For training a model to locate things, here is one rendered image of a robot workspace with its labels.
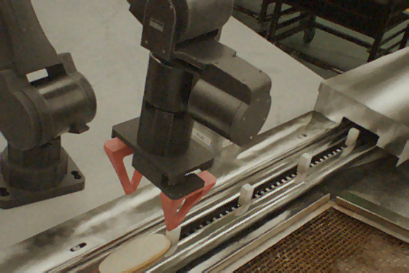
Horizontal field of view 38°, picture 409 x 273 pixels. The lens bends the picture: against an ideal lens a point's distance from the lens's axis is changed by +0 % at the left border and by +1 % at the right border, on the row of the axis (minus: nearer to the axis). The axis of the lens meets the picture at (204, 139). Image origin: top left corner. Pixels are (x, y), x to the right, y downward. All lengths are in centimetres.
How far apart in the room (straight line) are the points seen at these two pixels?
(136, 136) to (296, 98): 60
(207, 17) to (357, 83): 57
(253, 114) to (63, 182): 37
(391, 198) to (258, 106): 48
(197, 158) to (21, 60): 25
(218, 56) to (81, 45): 72
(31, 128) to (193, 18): 28
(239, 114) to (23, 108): 29
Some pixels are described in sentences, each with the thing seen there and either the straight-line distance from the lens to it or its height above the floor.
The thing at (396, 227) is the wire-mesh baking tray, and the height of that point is 91.
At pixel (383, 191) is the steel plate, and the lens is 99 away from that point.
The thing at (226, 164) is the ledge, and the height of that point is 86.
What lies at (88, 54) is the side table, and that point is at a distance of 121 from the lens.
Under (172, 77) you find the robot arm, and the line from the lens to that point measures 56.
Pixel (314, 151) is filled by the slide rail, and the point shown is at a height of 85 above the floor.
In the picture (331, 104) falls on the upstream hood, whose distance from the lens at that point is 104.
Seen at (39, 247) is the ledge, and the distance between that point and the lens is 70.
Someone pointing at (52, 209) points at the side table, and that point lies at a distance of 81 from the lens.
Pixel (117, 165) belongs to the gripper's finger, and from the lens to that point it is 66.
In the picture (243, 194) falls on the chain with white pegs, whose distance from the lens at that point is 81.
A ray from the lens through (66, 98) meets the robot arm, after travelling 74.
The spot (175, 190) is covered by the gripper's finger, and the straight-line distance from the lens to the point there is 60.
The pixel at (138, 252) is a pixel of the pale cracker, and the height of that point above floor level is 86.
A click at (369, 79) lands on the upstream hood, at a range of 110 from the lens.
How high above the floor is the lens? 135
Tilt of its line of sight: 33 degrees down
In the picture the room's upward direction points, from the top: 11 degrees clockwise
